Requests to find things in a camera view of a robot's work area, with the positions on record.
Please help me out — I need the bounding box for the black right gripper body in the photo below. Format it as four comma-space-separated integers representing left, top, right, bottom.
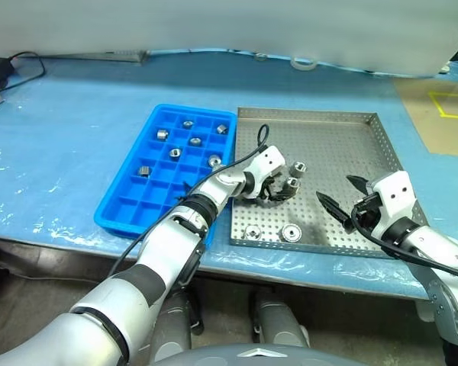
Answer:
350, 192, 385, 236

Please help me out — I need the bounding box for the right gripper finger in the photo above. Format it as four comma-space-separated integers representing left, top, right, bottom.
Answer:
315, 191, 355, 233
346, 175, 373, 197

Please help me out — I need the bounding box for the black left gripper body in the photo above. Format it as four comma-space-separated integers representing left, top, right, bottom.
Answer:
257, 169, 282, 202

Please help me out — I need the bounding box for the perforated steel tray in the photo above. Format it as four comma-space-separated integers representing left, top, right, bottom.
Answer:
228, 107, 431, 260

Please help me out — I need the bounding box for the blue compartment tray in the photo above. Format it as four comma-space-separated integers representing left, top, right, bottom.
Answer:
93, 104, 237, 245

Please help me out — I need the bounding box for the brown cardboard sheet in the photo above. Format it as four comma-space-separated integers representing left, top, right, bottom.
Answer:
395, 78, 458, 157

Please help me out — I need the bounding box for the clear tape roll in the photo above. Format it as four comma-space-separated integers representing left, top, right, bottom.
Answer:
289, 56, 317, 72

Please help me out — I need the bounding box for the grey rounded housing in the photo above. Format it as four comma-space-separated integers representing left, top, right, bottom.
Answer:
152, 293, 194, 361
251, 295, 310, 348

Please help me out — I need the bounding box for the grey chest plate with emblem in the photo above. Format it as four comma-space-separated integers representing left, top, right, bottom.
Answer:
152, 342, 367, 366

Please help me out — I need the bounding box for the blue plastic table cover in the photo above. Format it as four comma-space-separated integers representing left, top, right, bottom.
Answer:
0, 47, 458, 302

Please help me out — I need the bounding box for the grey metal bar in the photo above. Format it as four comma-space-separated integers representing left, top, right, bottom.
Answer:
41, 49, 152, 66

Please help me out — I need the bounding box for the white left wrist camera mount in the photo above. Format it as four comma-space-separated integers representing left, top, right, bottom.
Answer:
245, 146, 287, 199

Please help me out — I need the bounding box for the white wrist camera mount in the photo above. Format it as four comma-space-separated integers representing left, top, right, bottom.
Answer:
368, 170, 420, 234
245, 146, 287, 199

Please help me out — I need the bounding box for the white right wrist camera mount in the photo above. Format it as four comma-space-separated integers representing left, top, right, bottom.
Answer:
368, 170, 420, 234

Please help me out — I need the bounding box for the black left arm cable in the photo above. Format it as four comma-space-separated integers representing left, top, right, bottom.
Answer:
106, 124, 271, 279

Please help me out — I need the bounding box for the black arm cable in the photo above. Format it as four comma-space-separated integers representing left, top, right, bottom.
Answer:
106, 124, 271, 279
350, 205, 458, 284

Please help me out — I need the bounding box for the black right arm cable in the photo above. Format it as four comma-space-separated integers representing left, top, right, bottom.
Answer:
350, 205, 458, 284

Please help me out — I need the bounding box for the black power adapter cable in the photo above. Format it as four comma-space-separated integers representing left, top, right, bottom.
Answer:
0, 51, 47, 92

